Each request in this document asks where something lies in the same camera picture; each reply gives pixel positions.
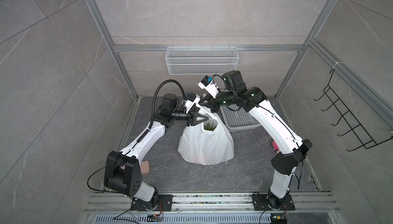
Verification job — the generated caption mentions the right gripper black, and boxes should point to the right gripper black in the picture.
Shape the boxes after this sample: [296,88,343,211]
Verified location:
[199,92,236,114]

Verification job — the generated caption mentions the green-yellow pineapple front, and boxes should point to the green-yellow pineapple front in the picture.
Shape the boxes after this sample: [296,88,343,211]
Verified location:
[204,122,217,131]

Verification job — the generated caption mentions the white plastic bag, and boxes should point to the white plastic bag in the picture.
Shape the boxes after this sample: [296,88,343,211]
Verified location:
[178,106,234,165]

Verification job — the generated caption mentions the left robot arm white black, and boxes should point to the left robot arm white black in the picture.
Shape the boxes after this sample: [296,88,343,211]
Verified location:
[103,93,208,206]

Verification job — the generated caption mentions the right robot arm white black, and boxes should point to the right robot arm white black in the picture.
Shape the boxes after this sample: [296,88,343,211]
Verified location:
[198,83,312,206]

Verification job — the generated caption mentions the white perforated plastic tray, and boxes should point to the white perforated plastic tray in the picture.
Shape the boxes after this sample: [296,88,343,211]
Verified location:
[220,104,261,132]

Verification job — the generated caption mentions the pink striped doll black hair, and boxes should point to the pink striped doll black hair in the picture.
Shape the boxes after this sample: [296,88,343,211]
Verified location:
[272,141,280,153]

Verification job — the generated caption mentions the pink rectangular block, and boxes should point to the pink rectangular block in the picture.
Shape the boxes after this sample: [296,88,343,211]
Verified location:
[118,160,150,176]

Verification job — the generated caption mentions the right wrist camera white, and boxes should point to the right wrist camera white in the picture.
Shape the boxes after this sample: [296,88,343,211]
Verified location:
[198,76,220,99]

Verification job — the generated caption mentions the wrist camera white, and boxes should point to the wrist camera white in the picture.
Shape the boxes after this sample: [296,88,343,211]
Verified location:
[198,76,220,99]
[184,92,200,114]

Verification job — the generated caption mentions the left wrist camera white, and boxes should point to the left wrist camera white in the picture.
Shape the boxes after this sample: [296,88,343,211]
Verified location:
[184,92,200,114]

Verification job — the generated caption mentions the white wire mesh wall basket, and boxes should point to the white wire mesh wall basket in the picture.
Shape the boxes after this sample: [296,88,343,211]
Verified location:
[165,47,239,75]

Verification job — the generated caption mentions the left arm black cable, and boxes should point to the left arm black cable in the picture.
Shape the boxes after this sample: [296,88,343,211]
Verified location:
[86,79,186,193]

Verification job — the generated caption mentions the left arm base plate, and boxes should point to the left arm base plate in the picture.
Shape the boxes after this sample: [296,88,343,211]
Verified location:
[131,194,174,211]

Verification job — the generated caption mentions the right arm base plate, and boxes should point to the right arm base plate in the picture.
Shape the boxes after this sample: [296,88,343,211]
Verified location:
[251,193,295,211]

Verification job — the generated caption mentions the aluminium mounting rail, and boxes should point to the aluminium mounting rail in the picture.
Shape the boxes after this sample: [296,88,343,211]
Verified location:
[79,192,346,224]

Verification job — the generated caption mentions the black wire hook rack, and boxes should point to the black wire hook rack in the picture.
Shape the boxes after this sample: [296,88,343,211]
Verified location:
[314,69,393,152]

